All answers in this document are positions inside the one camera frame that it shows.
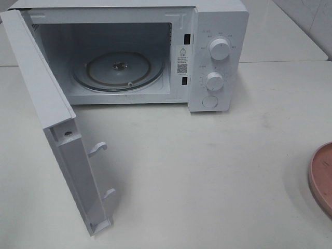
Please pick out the white microwave oven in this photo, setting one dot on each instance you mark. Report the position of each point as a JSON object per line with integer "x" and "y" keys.
{"x": 177, "y": 32}

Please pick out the white microwave knob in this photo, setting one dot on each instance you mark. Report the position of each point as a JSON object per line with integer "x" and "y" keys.
{"x": 219, "y": 49}
{"x": 214, "y": 81}

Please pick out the white microwave door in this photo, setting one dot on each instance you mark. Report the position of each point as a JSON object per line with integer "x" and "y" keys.
{"x": 58, "y": 121}

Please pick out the round white door button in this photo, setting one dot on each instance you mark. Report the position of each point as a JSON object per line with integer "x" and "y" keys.
{"x": 210, "y": 102}

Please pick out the pink round plate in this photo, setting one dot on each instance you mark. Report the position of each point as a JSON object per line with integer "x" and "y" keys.
{"x": 319, "y": 175}

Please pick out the glass microwave turntable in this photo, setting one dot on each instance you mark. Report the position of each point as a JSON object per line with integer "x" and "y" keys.
{"x": 117, "y": 71}

